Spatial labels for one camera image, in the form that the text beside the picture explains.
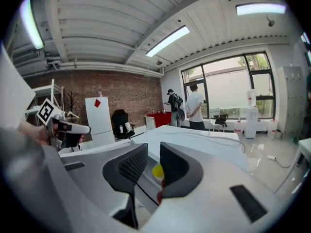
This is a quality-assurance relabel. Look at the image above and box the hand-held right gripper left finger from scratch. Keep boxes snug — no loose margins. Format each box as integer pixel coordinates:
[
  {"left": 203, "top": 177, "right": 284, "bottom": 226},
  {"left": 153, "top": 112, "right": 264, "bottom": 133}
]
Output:
[{"left": 102, "top": 143, "right": 149, "bottom": 193}]

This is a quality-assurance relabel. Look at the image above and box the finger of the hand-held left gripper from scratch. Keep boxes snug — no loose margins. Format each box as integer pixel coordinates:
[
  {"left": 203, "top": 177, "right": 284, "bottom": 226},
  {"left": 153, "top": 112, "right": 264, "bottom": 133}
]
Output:
[{"left": 62, "top": 132, "right": 85, "bottom": 149}]

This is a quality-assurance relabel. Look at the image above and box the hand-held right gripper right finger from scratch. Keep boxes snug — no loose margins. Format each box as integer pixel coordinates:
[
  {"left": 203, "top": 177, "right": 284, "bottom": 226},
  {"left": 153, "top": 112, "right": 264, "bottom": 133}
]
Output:
[{"left": 159, "top": 141, "right": 204, "bottom": 199}]

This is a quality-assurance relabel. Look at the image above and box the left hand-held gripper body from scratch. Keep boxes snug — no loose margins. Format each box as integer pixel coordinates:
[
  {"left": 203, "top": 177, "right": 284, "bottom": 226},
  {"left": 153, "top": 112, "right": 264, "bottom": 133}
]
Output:
[{"left": 36, "top": 98, "right": 91, "bottom": 152}]

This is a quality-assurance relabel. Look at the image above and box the yellow corn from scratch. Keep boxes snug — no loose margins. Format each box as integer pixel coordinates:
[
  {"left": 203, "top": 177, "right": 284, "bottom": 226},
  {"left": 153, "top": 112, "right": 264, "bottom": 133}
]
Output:
[{"left": 152, "top": 163, "right": 165, "bottom": 179}]

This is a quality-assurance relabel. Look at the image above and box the person's left forearm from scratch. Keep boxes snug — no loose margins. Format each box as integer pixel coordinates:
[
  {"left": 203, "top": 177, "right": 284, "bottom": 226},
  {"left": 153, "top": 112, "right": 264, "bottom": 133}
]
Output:
[{"left": 18, "top": 120, "right": 51, "bottom": 146}]

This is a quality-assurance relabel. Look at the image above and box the white metal shelf rack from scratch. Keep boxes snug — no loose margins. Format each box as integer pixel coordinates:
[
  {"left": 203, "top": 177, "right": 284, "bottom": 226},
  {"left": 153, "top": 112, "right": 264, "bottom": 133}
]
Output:
[{"left": 25, "top": 79, "right": 65, "bottom": 127}]

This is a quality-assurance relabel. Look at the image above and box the dark wooden coat rack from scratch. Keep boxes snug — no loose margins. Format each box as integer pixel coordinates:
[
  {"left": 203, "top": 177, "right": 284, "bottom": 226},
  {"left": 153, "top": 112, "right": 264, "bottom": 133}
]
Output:
[{"left": 63, "top": 91, "right": 80, "bottom": 121}]

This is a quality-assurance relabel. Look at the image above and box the white refrigerator with red sticker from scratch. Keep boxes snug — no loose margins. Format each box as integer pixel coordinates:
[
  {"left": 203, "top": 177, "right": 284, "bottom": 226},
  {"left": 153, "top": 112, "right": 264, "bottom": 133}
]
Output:
[{"left": 85, "top": 96, "right": 116, "bottom": 147}]

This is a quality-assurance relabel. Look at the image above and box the black office chair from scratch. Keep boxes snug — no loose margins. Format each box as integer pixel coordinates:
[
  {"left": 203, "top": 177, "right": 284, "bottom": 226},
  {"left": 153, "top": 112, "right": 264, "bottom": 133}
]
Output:
[{"left": 111, "top": 109, "right": 136, "bottom": 140}]

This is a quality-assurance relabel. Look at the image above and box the large white panel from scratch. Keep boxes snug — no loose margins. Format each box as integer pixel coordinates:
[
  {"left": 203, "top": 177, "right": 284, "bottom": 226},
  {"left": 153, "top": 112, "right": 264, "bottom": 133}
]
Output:
[{"left": 0, "top": 42, "right": 36, "bottom": 130}]

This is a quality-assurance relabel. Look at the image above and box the red cabinet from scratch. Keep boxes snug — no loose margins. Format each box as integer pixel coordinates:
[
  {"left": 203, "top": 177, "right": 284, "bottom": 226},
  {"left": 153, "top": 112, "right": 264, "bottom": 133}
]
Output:
[{"left": 146, "top": 112, "right": 172, "bottom": 129}]

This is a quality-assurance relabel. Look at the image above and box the black bag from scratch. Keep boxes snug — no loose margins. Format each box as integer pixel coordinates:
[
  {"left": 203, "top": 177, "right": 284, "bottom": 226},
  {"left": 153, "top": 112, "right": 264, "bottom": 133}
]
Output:
[{"left": 215, "top": 114, "right": 229, "bottom": 128}]

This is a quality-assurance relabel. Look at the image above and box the white chair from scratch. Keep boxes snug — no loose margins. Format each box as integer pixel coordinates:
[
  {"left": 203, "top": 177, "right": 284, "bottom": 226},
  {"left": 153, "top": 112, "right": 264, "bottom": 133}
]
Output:
[{"left": 208, "top": 107, "right": 229, "bottom": 132}]

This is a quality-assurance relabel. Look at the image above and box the clear water jug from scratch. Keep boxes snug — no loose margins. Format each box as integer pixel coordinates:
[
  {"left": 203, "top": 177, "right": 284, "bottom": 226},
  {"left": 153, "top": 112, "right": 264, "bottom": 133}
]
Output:
[
  {"left": 267, "top": 119, "right": 279, "bottom": 139},
  {"left": 234, "top": 119, "right": 244, "bottom": 134}
]

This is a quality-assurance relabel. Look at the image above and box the white water dispenser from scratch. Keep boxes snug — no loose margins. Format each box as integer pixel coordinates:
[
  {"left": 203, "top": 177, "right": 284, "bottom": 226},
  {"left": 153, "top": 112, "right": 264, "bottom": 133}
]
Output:
[{"left": 244, "top": 107, "right": 259, "bottom": 139}]

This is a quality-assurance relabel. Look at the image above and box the large black-framed window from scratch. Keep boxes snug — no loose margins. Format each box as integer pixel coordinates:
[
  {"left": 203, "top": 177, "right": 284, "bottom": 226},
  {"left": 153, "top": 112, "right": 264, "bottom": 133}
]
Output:
[{"left": 181, "top": 51, "right": 276, "bottom": 120}]

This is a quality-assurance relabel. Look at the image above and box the long ceiling light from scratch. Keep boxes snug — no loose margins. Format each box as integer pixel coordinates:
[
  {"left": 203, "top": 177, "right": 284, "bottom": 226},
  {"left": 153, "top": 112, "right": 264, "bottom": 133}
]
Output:
[
  {"left": 235, "top": 3, "right": 287, "bottom": 16},
  {"left": 145, "top": 25, "right": 191, "bottom": 58},
  {"left": 20, "top": 0, "right": 45, "bottom": 50}
]

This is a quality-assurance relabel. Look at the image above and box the clear water dispenser bottle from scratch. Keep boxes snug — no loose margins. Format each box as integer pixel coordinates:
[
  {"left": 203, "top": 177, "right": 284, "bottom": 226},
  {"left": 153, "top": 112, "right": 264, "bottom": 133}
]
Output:
[{"left": 247, "top": 89, "right": 258, "bottom": 108}]

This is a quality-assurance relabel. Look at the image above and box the small white side table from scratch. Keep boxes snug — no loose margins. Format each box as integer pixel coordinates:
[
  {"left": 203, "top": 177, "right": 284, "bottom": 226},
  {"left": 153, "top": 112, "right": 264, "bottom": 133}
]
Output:
[{"left": 274, "top": 137, "right": 311, "bottom": 194}]

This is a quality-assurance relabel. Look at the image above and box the grey metal locker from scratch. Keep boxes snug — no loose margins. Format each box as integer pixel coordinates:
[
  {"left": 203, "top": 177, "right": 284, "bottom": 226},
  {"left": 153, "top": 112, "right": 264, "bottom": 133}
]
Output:
[{"left": 276, "top": 66, "right": 309, "bottom": 139}]

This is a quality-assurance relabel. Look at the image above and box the white power strip with cable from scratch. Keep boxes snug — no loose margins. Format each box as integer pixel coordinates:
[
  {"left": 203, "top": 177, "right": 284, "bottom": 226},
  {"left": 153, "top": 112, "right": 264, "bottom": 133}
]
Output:
[{"left": 267, "top": 155, "right": 292, "bottom": 168}]

